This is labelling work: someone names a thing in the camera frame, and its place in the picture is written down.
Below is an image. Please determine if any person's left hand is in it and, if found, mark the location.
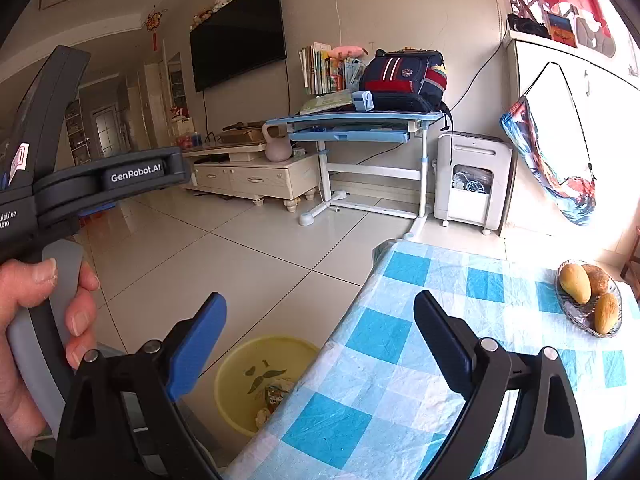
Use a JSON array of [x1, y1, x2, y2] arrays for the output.
[[0, 258, 101, 461]]

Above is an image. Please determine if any yellow mango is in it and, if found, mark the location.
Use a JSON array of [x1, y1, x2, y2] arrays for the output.
[[559, 263, 592, 305]]

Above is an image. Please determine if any cream television cabinet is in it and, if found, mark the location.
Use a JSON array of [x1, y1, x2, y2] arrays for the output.
[[181, 140, 321, 212]]

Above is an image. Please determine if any colourful hanging bag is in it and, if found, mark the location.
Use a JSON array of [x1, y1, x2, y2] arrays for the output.
[[500, 61, 598, 226]]

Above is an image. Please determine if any open book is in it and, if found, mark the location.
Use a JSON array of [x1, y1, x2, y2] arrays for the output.
[[300, 89, 357, 115]]

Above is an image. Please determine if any black bag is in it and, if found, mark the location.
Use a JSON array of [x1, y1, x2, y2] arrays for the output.
[[507, 12, 551, 38]]

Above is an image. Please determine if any white display cabinet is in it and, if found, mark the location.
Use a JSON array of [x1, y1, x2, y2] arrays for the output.
[[162, 51, 191, 136]]

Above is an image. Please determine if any yellow plastic basin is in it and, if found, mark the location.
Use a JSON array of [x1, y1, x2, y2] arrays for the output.
[[214, 335, 321, 438]]

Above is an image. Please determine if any black power cable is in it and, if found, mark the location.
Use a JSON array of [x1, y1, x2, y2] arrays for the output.
[[445, 40, 506, 111]]

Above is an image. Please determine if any red knot ornament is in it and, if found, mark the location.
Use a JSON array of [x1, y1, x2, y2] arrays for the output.
[[144, 6, 163, 52]]

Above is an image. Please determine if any black television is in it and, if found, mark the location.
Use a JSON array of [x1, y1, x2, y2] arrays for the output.
[[189, 0, 288, 93]]

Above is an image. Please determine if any wall shelf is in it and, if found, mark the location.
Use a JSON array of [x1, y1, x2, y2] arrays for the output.
[[64, 99, 83, 166]]

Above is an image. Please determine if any blue checked tablecloth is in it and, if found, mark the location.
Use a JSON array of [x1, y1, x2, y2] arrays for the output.
[[225, 240, 640, 480]]

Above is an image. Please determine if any glass door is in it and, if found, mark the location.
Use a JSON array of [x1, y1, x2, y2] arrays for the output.
[[92, 105, 119, 158]]

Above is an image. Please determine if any blue study desk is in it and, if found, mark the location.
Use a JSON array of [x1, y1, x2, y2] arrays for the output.
[[264, 111, 448, 238]]

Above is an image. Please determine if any orange blue box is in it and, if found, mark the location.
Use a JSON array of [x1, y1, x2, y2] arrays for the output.
[[544, 10, 578, 48]]

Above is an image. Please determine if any row of books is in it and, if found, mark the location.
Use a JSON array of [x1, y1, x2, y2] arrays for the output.
[[299, 42, 368, 96]]

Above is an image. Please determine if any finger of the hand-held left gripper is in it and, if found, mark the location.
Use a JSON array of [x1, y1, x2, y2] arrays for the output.
[[75, 186, 169, 221]]

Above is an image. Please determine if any brown mango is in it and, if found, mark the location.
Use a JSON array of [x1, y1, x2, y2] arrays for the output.
[[582, 264, 611, 297]]

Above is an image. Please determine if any speckled mango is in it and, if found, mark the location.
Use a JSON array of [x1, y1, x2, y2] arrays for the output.
[[594, 292, 621, 336]]

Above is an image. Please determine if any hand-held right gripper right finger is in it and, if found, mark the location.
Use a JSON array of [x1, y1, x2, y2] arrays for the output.
[[412, 290, 588, 480]]

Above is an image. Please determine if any pink kettlebell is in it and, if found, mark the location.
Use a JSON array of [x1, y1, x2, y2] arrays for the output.
[[262, 122, 293, 162]]

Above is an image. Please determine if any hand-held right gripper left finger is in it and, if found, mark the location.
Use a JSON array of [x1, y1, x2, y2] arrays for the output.
[[52, 291, 228, 480]]

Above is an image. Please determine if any navy red backpack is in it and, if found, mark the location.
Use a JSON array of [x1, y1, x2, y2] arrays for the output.
[[359, 49, 453, 113]]

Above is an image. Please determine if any brown box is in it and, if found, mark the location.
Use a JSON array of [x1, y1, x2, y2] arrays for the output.
[[220, 127, 266, 145]]

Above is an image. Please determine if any dark woven fruit basket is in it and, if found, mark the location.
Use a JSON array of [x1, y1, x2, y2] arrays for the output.
[[556, 260, 623, 338]]

